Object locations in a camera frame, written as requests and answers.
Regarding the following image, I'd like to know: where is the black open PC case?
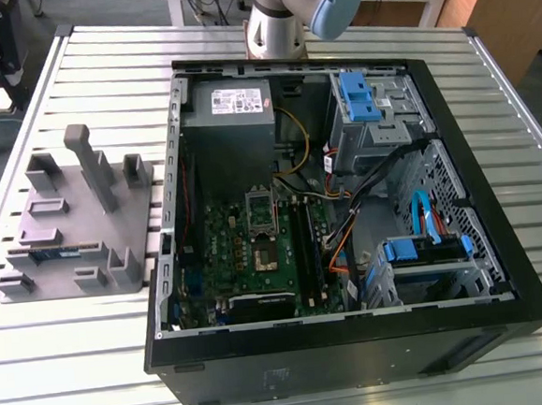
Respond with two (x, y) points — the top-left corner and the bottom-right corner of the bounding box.
(119, 31), (542, 405)

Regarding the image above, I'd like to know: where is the blue drive latch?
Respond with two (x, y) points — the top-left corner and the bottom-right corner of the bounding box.
(338, 69), (386, 125)

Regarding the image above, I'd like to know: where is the metal disk bay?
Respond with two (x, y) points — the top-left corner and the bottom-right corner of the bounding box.
(356, 227), (517, 310)

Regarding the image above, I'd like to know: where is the grey wire bundle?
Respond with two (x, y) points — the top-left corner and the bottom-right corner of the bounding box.
(276, 175), (330, 204)

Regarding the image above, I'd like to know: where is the black cable bundle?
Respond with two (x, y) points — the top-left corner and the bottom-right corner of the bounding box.
(315, 137), (439, 251)

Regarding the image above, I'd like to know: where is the blue RAM stick on rack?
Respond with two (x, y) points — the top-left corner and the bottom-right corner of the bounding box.
(28, 245), (83, 264)

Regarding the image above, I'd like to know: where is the wooden cabinet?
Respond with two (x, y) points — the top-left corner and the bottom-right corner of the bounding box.
(463, 0), (542, 89)

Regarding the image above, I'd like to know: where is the grey metal drive cage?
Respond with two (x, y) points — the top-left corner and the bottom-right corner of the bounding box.
(324, 63), (438, 175)

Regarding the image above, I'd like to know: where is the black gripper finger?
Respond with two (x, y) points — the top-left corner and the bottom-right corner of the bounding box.
(0, 0), (33, 115)

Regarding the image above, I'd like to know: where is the blue data wire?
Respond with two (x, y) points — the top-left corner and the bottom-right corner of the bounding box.
(409, 188), (445, 249)

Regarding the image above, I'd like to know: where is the red data wire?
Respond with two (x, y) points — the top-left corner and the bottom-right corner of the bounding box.
(418, 200), (449, 242)

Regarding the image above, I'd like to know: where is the orange red wire bundle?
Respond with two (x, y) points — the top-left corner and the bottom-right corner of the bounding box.
(323, 180), (350, 203)

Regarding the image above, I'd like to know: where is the black CPU socket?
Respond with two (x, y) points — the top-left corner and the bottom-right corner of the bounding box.
(250, 243), (281, 274)

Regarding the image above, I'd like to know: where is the hard disk in blue carrier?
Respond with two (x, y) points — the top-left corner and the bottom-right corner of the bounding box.
(381, 231), (475, 269)

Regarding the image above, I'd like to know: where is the yellow wire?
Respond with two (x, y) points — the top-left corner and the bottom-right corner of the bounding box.
(271, 104), (315, 180)

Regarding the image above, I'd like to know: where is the grey plastic parts rack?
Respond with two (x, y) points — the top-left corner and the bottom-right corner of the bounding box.
(0, 118), (167, 306)

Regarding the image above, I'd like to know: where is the metal socket cover frame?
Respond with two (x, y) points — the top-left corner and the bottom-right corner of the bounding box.
(243, 182), (282, 241)

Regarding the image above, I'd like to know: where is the black RAM slot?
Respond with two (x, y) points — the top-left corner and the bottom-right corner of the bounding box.
(287, 198), (307, 308)

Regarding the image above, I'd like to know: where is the black graphics card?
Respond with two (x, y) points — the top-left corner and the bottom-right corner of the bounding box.
(226, 288), (300, 324)

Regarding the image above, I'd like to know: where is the green Dell motherboard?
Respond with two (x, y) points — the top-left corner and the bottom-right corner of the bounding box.
(170, 178), (351, 327)

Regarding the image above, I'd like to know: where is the grey power supply unit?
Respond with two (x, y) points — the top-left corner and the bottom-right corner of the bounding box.
(179, 75), (283, 191)

